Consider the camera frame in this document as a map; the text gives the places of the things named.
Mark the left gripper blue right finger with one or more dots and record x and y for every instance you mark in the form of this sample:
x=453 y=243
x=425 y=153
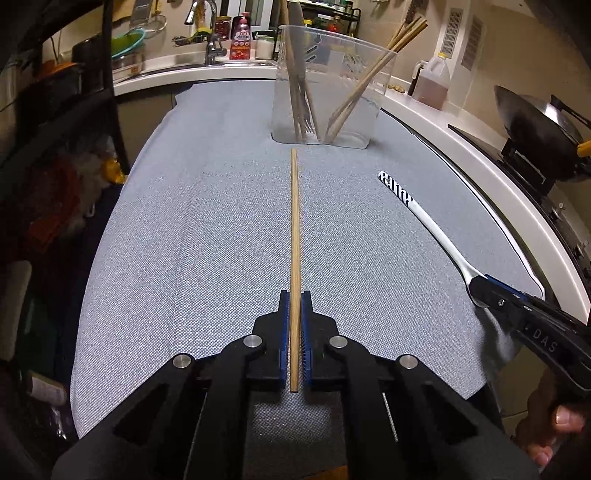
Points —
x=321 y=369

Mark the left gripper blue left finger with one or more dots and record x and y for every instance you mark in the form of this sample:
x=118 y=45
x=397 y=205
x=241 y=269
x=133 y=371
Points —
x=269 y=369

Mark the white ceramic spoon striped handle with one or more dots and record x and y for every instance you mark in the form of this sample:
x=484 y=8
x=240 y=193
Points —
x=466 y=269

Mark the chrome kitchen faucet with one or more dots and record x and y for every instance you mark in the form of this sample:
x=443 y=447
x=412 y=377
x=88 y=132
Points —
x=213 y=44

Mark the right hand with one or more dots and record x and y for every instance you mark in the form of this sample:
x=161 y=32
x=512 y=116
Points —
x=547 y=421

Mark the grey woven table mat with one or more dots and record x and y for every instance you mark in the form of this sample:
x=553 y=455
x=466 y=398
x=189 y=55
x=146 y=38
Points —
x=198 y=246

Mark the black steel wok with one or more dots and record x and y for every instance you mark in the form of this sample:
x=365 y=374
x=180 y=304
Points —
x=543 y=136

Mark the clear plastic utensil container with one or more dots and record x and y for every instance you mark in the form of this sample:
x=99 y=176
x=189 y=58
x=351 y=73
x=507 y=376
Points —
x=329 y=66

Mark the black shelf unit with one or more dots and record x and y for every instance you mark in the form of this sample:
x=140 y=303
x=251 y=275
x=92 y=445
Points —
x=67 y=136

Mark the plastic oil jug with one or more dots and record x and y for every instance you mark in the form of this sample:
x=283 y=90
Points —
x=431 y=82

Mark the black spice rack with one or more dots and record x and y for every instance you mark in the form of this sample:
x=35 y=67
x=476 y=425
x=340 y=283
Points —
x=334 y=16

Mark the green plastic bowl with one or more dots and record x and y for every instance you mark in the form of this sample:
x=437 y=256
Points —
x=126 y=42

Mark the metal box grater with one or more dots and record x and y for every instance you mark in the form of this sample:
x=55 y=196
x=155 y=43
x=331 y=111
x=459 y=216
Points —
x=140 y=13

